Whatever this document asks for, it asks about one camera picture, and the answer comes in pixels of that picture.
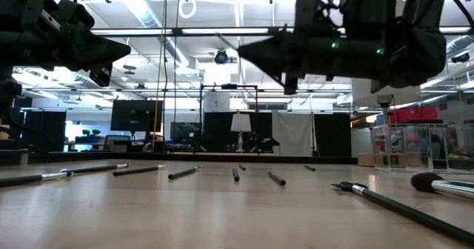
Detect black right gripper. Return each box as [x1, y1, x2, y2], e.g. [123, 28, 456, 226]
[238, 0, 349, 95]

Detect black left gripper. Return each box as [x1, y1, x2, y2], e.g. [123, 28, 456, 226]
[20, 0, 132, 87]

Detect flat head black makeup brush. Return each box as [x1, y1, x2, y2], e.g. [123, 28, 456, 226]
[330, 181, 474, 245]

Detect fluffy makeup brush silver ferrule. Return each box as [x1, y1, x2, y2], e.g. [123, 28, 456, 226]
[410, 171, 474, 201]

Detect black room monitor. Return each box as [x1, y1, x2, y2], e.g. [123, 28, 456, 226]
[110, 99, 164, 139]

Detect small white shade lamp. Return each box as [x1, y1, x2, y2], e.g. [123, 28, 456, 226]
[230, 112, 253, 153]

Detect white hanging cloth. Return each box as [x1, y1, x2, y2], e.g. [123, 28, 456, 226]
[271, 110, 315, 158]

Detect black curtain panel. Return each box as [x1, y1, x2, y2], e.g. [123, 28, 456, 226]
[22, 109, 67, 153]
[313, 113, 353, 158]
[203, 111, 274, 154]

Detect small dark screen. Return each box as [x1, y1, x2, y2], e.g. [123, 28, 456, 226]
[170, 121, 203, 142]

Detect red plastic bin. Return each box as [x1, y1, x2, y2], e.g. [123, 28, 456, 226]
[389, 107, 439, 125]

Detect clear acrylic brush organizer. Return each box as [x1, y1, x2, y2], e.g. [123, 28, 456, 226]
[371, 122, 474, 175]

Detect black ceiling fixture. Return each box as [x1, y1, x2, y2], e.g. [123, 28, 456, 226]
[450, 51, 471, 64]

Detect black metal frame rig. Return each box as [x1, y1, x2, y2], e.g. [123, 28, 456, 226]
[198, 82, 259, 154]

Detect black ceiling camera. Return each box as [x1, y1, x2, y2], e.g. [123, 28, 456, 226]
[213, 48, 230, 65]

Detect white cable loop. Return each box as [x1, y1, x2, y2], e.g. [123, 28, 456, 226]
[177, 0, 198, 20]

